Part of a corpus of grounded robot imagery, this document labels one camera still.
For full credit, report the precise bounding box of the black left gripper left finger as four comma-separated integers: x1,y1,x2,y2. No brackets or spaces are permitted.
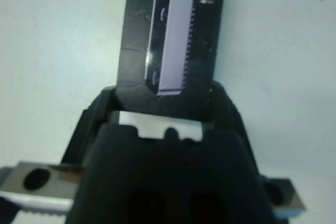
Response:
60,86,119,166

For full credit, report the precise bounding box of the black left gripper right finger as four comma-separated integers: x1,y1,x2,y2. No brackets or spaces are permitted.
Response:
207,81,261,176

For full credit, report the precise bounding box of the black box lid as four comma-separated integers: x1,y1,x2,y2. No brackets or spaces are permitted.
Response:
115,0,227,121

